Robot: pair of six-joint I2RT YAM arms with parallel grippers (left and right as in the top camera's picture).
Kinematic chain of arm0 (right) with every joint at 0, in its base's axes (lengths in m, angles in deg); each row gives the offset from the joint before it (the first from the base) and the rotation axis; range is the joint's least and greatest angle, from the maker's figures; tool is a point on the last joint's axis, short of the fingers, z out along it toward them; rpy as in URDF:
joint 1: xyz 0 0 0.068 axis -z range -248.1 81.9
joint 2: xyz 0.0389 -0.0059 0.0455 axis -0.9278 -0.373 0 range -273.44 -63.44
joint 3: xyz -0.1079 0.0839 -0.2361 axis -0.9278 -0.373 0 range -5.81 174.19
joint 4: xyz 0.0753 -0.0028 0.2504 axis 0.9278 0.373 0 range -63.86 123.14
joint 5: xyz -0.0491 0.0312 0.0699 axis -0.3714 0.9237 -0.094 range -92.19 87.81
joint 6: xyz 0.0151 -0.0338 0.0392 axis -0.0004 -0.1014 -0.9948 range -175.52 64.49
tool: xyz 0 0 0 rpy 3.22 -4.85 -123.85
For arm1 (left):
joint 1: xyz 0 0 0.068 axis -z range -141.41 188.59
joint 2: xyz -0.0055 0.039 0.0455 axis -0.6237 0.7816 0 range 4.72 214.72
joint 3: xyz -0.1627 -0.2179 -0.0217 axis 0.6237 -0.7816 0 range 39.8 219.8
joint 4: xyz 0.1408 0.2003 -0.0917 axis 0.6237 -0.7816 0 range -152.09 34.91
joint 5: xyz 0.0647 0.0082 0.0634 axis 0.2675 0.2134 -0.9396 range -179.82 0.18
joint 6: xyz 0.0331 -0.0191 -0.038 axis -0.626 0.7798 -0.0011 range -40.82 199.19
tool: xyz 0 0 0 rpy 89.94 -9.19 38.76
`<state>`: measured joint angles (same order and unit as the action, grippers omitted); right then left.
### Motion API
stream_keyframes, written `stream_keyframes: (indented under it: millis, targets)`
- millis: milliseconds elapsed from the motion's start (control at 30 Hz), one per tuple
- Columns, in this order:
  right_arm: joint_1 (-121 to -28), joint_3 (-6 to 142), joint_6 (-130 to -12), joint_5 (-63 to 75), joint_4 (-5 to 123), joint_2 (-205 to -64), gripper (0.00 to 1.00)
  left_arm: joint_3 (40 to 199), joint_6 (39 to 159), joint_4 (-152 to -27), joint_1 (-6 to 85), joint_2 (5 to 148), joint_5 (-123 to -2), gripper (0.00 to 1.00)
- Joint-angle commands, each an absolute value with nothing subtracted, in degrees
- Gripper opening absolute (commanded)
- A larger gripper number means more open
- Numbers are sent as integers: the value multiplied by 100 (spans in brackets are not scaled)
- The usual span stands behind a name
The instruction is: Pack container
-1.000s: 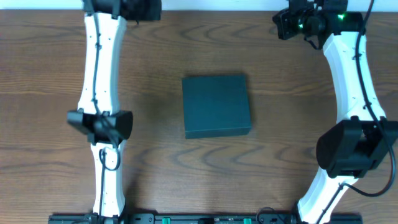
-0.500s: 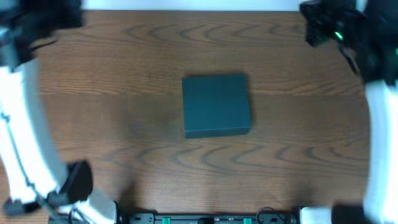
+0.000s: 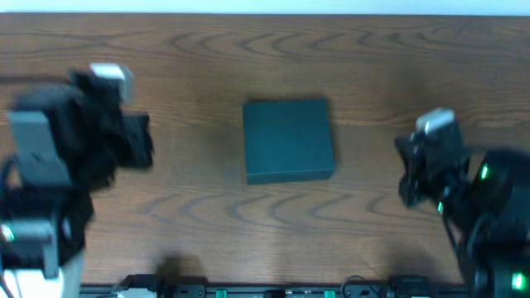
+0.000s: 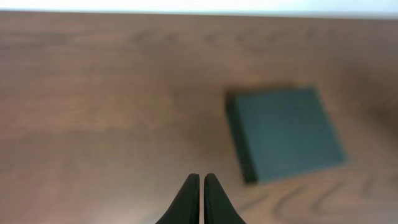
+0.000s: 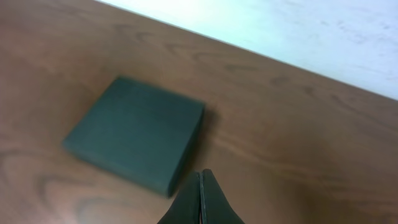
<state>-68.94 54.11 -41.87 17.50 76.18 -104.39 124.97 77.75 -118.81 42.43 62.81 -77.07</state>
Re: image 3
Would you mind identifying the dark green lidded box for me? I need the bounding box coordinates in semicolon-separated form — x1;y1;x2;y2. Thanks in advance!
242;98;336;185

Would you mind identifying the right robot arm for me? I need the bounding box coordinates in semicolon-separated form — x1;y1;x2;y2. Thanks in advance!
394;123;529;297

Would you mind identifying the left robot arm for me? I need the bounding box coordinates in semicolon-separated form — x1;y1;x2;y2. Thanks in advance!
1;63;153;297

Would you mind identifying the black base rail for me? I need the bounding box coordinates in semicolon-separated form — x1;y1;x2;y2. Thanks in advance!
79;275;469;298

